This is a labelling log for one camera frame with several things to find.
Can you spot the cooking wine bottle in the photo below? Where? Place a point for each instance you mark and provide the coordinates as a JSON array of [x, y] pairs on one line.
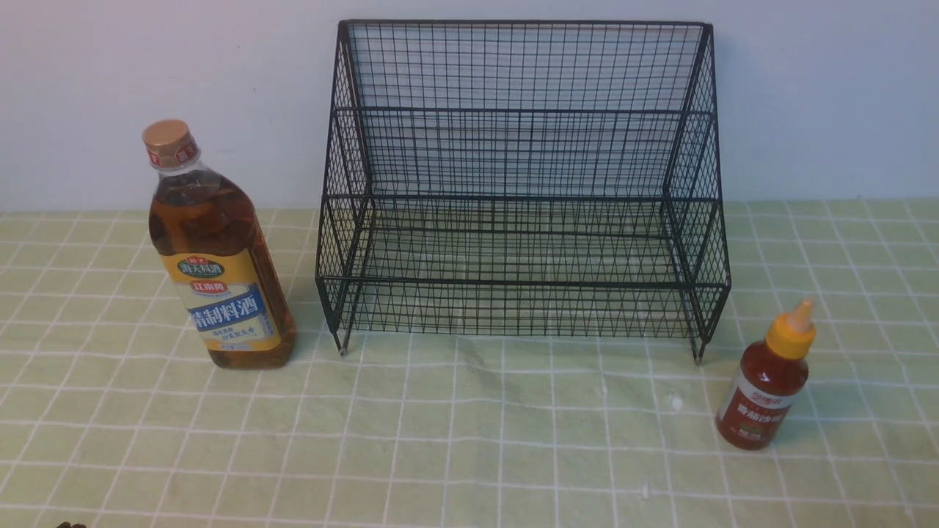
[[209, 238]]

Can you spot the red sauce bottle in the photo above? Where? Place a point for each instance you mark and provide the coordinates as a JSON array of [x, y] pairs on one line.
[[772, 372]]

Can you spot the green checkered tablecloth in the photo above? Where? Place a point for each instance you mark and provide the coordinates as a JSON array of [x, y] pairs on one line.
[[114, 416]]

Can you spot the black wire mesh rack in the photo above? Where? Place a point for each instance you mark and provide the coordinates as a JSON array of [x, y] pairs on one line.
[[524, 177]]

